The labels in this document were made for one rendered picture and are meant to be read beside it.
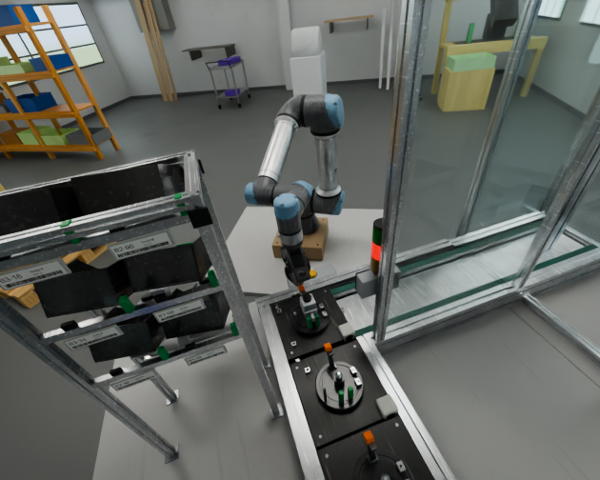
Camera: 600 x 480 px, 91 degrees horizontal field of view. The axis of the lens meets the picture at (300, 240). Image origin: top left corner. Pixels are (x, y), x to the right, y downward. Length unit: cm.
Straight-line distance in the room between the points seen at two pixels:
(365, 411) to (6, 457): 222
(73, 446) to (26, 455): 27
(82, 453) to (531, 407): 221
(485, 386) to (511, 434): 13
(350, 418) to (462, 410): 36
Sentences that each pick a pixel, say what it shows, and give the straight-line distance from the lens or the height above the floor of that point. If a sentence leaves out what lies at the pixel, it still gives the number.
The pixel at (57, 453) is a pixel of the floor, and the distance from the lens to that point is 251.
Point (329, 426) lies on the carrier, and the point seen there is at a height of 97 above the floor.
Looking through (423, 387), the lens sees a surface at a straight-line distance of 113.
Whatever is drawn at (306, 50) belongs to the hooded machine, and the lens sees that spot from 668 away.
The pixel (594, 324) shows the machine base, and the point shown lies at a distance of 152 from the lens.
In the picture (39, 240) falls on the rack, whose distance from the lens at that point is 53.
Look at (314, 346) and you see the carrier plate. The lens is 104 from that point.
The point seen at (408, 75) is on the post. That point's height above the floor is 175.
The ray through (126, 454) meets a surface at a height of 86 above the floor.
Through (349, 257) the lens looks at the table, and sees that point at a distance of 147.
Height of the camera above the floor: 186
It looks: 39 degrees down
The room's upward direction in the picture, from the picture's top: 8 degrees counter-clockwise
